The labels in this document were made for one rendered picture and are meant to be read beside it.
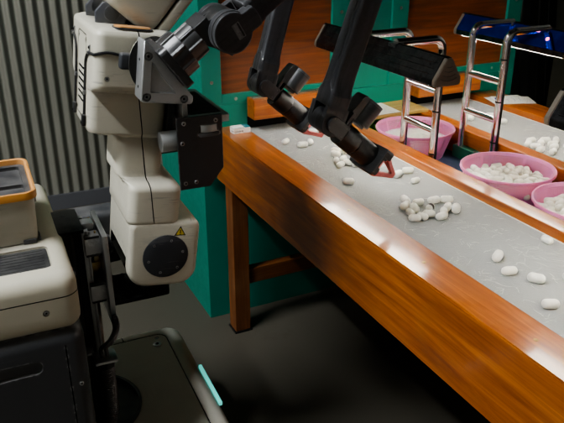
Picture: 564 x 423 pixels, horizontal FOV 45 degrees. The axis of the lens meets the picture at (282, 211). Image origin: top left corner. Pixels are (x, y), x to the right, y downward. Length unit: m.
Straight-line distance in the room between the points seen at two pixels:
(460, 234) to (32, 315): 0.96
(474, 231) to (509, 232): 0.08
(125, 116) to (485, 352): 0.85
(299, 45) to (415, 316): 1.25
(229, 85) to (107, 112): 0.94
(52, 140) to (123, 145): 2.18
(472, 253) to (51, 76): 2.51
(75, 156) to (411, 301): 2.55
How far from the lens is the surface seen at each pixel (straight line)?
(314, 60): 2.45
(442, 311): 1.36
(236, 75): 2.33
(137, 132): 1.47
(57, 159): 3.69
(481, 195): 1.85
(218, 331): 2.59
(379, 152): 1.57
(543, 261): 1.59
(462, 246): 1.60
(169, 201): 1.51
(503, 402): 1.30
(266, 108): 2.32
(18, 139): 3.64
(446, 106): 2.76
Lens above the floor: 1.44
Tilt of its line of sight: 24 degrees down
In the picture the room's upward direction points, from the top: straight up
